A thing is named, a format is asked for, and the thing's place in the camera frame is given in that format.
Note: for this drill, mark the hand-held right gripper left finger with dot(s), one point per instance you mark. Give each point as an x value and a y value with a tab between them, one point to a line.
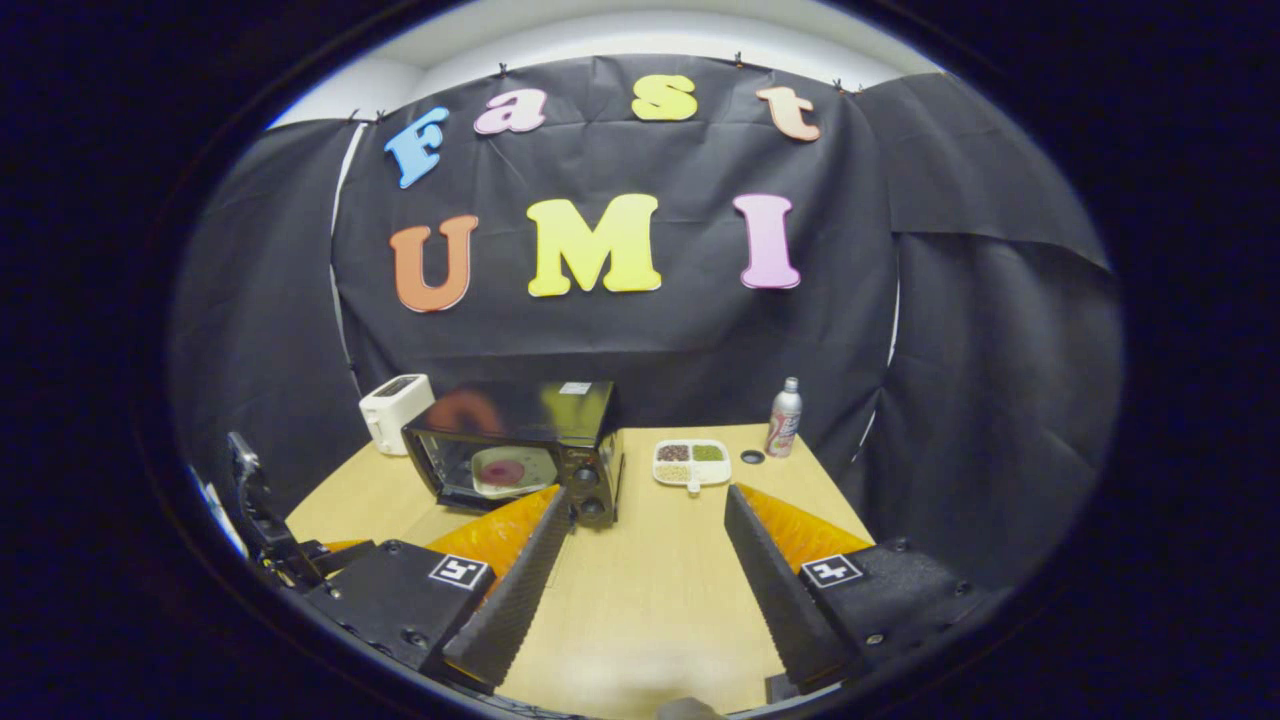
510	600

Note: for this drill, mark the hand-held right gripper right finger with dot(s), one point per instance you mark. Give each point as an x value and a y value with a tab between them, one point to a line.
785	600

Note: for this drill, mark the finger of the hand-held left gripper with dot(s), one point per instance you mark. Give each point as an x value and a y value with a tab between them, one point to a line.
335	558

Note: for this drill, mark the pink donut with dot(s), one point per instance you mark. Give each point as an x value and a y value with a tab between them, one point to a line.
503	471

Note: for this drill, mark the white square food plate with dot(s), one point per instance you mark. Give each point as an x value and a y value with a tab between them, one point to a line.
535	465

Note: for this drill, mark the black electric oven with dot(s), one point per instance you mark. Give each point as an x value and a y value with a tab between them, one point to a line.
590	415

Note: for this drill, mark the white toaster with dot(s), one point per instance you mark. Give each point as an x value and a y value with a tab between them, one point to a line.
395	405

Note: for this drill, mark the white divided dish with grains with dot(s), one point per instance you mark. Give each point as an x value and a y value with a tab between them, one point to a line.
690	462

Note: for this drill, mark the red and white bottle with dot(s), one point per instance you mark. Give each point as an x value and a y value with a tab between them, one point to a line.
784	420

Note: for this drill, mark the black backdrop cloth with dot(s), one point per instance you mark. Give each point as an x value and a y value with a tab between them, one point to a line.
650	340

